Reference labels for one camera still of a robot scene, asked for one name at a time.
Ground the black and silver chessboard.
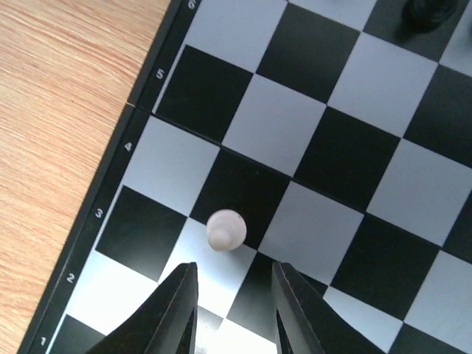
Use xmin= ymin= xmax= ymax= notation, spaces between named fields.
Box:
xmin=19 ymin=1 xmax=471 ymax=353

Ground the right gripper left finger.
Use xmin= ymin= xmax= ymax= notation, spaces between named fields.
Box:
xmin=88 ymin=262 xmax=198 ymax=354

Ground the white pawn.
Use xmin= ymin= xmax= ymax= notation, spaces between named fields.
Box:
xmin=206 ymin=209 xmax=247 ymax=251

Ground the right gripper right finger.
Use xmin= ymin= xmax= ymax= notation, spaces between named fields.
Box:
xmin=271 ymin=261 xmax=382 ymax=354

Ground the black chess piece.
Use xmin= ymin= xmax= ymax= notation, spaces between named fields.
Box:
xmin=402 ymin=0 xmax=459 ymax=32

